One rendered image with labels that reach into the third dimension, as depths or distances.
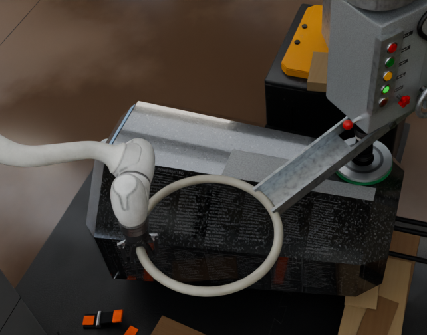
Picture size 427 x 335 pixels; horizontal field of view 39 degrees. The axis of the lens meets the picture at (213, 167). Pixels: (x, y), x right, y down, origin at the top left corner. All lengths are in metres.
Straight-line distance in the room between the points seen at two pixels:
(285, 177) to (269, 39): 2.12
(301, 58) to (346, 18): 0.97
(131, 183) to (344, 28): 0.76
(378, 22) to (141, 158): 0.78
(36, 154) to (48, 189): 1.76
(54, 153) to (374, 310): 1.49
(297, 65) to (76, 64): 1.93
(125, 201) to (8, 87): 2.60
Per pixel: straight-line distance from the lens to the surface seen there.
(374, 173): 2.24
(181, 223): 2.34
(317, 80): 2.57
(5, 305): 2.59
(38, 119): 3.92
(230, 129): 2.42
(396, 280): 2.73
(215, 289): 1.86
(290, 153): 2.32
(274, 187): 2.11
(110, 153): 1.86
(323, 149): 2.15
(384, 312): 2.63
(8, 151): 1.73
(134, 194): 1.73
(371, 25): 1.73
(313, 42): 2.85
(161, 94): 3.83
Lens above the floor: 2.54
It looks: 49 degrees down
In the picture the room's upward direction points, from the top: 9 degrees counter-clockwise
